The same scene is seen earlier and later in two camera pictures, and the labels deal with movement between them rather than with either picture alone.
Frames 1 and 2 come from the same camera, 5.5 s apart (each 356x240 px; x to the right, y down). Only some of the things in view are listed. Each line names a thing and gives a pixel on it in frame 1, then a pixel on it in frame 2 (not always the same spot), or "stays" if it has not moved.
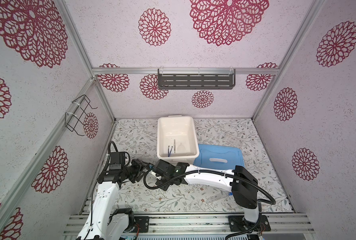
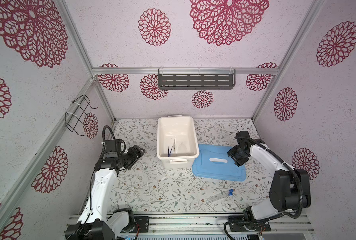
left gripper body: (135, 170) → (131, 157)
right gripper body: (162, 183) → (238, 159)
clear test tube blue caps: (220, 197) stays
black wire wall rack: (75, 122) stays
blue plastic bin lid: (219, 156) stays
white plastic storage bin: (177, 139) stays
